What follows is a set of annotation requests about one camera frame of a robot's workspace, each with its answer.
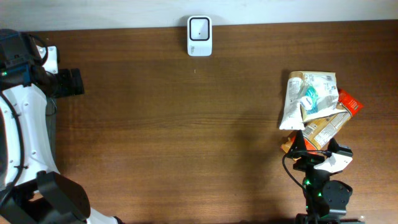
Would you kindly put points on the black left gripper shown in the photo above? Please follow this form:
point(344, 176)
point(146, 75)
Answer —
point(69, 88)

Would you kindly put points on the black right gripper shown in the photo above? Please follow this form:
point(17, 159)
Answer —
point(308, 161)

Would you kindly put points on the orange cracker package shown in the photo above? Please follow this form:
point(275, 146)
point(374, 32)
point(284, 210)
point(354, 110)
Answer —
point(318, 132)

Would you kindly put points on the white tube with tan cap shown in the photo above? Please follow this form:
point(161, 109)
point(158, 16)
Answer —
point(292, 115)

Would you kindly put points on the small green tissue pack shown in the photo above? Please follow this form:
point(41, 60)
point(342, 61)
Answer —
point(308, 97)

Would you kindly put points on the white blue snack bag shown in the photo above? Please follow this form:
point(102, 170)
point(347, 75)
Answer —
point(325, 85)

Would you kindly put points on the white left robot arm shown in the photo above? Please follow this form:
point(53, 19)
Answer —
point(32, 189)

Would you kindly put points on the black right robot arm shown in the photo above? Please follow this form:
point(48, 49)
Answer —
point(325, 199)

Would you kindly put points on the white barcode scanner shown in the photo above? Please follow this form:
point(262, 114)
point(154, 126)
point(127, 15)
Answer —
point(199, 36)

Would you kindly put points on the grey plastic basket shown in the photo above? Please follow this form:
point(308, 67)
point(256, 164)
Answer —
point(50, 112)

